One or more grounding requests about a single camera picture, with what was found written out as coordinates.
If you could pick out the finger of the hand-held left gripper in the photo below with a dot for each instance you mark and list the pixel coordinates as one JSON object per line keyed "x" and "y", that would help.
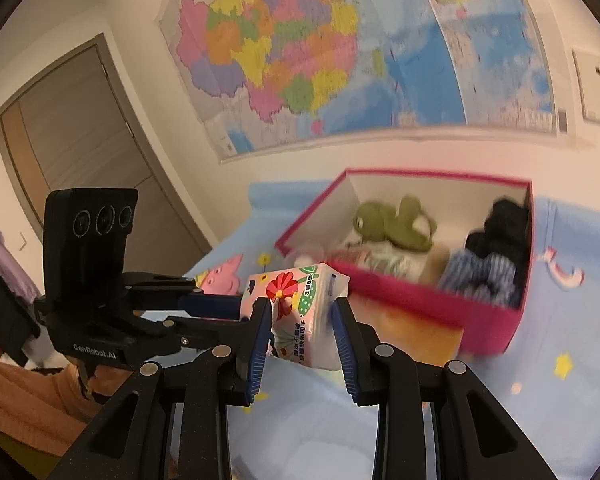
{"x": 215, "y": 307}
{"x": 200, "y": 332}

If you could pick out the dark hanging garment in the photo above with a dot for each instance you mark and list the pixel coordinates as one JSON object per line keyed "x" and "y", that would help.
{"x": 0, "y": 310}

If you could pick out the person's left forearm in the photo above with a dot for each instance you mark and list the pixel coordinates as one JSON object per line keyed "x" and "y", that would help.
{"x": 30, "y": 400}

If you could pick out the pink cardboard box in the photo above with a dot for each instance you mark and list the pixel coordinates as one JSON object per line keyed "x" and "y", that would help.
{"x": 430, "y": 300}

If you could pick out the green frog plush toy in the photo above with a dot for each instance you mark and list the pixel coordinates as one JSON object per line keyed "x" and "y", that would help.
{"x": 380, "y": 222}

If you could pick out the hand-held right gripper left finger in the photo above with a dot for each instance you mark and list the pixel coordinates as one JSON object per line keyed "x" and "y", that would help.
{"x": 260, "y": 345}

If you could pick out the grey door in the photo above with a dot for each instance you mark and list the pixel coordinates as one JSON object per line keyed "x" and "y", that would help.
{"x": 80, "y": 125}

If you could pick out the purple hanging garment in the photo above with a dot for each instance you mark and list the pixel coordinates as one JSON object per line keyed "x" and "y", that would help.
{"x": 10, "y": 265}

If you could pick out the blue striped cloth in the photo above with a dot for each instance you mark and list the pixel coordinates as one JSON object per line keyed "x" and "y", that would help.
{"x": 470, "y": 272}

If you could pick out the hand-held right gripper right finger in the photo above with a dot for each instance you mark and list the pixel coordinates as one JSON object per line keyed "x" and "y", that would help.
{"x": 341, "y": 345}

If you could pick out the colourful wall map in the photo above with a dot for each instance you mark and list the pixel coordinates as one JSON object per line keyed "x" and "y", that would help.
{"x": 280, "y": 60}

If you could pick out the floral printed tissue pack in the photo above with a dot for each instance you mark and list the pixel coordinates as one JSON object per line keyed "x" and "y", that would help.
{"x": 305, "y": 310}

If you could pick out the black cloth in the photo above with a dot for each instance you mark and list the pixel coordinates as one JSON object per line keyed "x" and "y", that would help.
{"x": 505, "y": 230}

